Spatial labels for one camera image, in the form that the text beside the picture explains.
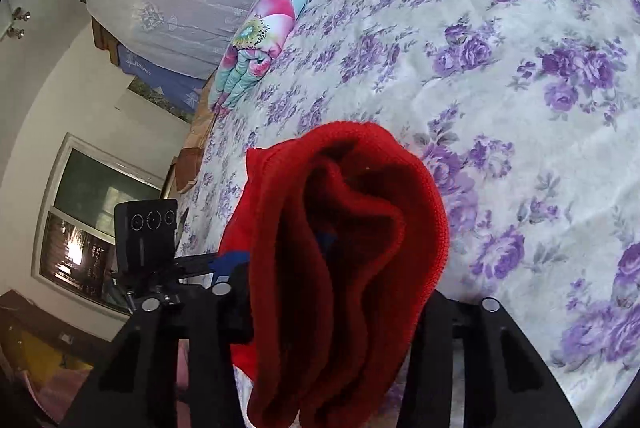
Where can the brown wooden furniture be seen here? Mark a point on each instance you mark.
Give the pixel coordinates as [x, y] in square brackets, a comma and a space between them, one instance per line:
[35, 338]

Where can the folded teal floral quilt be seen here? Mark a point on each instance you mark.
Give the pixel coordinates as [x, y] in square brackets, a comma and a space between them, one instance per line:
[260, 32]

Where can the metal cabinet knob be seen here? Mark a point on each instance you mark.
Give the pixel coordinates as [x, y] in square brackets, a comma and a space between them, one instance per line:
[21, 14]
[16, 32]

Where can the dark white-framed window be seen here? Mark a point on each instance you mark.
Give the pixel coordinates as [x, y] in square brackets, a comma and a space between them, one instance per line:
[90, 203]

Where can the wooden bed frame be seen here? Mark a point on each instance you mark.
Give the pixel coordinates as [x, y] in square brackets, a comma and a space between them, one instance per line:
[192, 152]

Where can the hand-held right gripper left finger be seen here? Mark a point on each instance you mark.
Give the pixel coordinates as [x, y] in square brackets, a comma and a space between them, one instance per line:
[210, 333]

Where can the purple floral bed sheet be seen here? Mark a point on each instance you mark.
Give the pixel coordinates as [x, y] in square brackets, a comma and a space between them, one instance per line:
[450, 57]

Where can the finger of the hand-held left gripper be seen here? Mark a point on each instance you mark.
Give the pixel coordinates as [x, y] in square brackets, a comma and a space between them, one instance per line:
[230, 263]

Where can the red pants with blue white stripes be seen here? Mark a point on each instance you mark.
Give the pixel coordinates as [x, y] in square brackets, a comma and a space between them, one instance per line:
[345, 248]

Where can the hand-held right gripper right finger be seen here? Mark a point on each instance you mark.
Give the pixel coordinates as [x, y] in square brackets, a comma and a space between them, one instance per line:
[435, 333]

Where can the blue landscape wall poster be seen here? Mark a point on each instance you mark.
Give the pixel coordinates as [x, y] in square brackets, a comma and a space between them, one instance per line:
[160, 82]

